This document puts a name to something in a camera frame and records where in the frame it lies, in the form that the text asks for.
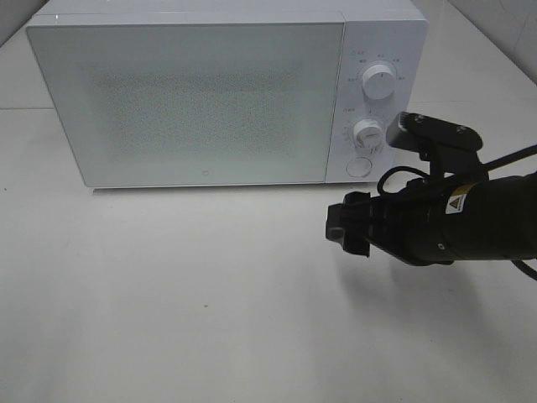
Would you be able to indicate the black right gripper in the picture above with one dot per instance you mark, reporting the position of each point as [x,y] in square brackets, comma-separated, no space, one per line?
[407,229]

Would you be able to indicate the round white door button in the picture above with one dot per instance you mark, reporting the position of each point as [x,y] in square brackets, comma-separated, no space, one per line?
[359,167]

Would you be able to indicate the white timer knob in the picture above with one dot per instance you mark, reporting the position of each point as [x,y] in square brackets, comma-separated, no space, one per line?
[367,133]

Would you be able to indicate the white microwave door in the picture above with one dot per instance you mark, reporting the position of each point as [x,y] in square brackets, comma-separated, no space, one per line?
[193,105]

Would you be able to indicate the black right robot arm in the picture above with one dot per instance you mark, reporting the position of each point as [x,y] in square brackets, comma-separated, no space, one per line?
[488,220]

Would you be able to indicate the upper white power knob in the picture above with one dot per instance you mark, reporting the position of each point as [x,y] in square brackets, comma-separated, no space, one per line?
[378,80]

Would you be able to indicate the white microwave oven body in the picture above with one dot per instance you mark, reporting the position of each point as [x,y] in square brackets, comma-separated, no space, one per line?
[391,31]

